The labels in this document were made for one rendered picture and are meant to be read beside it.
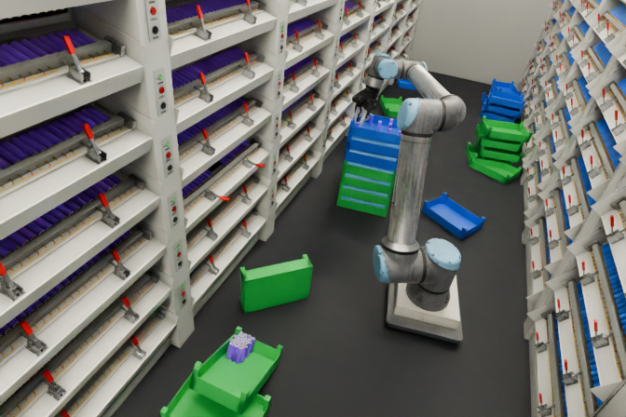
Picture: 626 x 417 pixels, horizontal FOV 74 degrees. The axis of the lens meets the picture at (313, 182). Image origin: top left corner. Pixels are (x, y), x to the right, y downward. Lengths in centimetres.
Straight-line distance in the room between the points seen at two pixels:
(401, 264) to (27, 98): 130
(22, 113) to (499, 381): 179
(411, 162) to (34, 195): 115
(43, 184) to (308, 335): 119
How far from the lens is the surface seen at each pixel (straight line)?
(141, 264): 135
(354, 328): 188
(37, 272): 112
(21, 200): 100
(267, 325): 184
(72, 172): 106
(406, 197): 159
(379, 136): 222
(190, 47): 124
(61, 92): 97
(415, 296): 186
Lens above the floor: 147
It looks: 34 degrees down
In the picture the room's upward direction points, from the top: 7 degrees clockwise
